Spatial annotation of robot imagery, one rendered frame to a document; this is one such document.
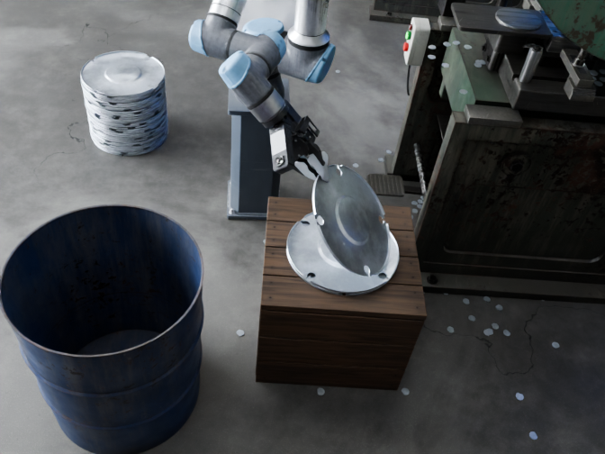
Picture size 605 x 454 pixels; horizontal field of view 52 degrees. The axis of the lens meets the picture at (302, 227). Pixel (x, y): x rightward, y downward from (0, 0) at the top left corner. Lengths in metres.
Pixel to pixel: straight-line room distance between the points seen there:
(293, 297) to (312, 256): 0.14
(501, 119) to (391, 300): 0.54
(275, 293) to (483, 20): 0.91
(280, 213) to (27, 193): 1.00
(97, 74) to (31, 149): 0.38
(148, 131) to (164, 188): 0.24
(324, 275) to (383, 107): 1.36
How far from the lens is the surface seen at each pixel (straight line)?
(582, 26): 1.36
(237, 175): 2.05
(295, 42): 1.75
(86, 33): 3.20
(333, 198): 1.51
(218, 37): 1.51
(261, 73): 1.42
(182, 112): 2.64
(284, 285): 1.53
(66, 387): 1.43
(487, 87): 1.80
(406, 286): 1.59
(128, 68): 2.42
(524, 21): 1.86
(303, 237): 1.63
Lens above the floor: 1.54
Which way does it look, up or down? 45 degrees down
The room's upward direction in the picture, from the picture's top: 8 degrees clockwise
